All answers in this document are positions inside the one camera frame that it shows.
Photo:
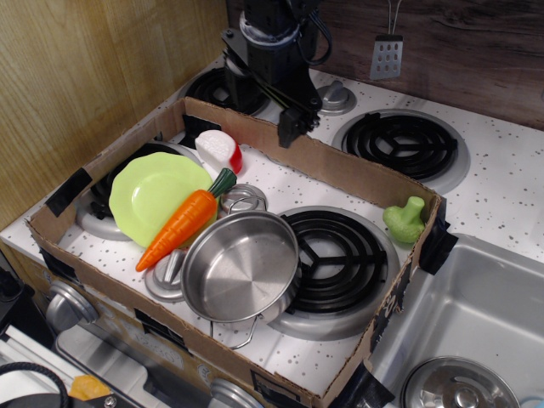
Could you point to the silver sink basin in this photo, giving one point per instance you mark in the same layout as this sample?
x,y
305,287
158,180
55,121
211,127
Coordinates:
x,y
485,304

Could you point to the back right stove burner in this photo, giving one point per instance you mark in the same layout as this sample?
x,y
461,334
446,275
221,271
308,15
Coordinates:
x,y
416,144

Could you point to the silver knob near pot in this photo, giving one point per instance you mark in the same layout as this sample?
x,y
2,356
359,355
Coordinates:
x,y
163,280

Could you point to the silver front centre oven knob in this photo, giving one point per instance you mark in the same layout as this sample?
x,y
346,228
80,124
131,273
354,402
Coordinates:
x,y
225,394

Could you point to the silver knob behind pot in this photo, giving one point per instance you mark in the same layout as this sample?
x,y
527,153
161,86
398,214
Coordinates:
x,y
241,198

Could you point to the silver front left oven knob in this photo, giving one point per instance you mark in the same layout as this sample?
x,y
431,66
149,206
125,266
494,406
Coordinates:
x,y
67,308

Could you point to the light green plastic plate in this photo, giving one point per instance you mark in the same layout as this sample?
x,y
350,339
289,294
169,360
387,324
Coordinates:
x,y
148,190

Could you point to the stove burner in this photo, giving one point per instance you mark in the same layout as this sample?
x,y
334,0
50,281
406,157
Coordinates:
x,y
347,264
93,213
210,86
416,144

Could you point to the hanging metal spatula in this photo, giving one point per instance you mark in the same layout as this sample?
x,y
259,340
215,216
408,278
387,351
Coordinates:
x,y
387,54

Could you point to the back left stove burner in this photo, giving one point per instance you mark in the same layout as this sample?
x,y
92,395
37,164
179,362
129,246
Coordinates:
x,y
210,86

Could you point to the front left stove burner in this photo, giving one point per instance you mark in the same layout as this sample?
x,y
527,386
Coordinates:
x,y
93,213

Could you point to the silver oven knob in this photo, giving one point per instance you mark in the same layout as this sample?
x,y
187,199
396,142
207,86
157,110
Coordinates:
x,y
67,308
225,394

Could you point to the silver back stove knob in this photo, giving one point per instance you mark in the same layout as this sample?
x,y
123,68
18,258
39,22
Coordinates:
x,y
336,99

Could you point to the green toy broccoli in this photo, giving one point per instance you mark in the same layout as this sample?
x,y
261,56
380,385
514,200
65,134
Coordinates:
x,y
405,223

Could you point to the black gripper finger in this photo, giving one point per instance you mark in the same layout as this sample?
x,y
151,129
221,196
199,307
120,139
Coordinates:
x,y
294,123
244,92

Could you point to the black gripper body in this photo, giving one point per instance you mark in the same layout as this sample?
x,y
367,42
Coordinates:
x,y
280,70

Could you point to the steel pot lid in sink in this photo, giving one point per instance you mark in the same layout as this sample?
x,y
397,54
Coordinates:
x,y
455,382

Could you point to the front right stove burner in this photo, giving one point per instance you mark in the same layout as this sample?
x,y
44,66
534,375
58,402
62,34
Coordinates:
x,y
347,264

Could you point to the white and red toy cheese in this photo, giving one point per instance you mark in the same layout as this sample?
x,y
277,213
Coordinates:
x,y
218,150

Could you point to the brown cardboard fence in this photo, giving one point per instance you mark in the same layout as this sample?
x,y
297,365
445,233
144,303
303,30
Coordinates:
x,y
368,181

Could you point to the stainless steel pot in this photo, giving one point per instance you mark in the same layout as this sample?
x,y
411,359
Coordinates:
x,y
243,270

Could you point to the orange object bottom left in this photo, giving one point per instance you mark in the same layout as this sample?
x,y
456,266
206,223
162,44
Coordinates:
x,y
87,387

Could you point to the orange toy carrot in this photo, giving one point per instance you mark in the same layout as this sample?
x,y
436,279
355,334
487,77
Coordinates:
x,y
196,210

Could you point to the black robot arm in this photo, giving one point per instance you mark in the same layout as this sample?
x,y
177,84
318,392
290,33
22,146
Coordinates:
x,y
264,22

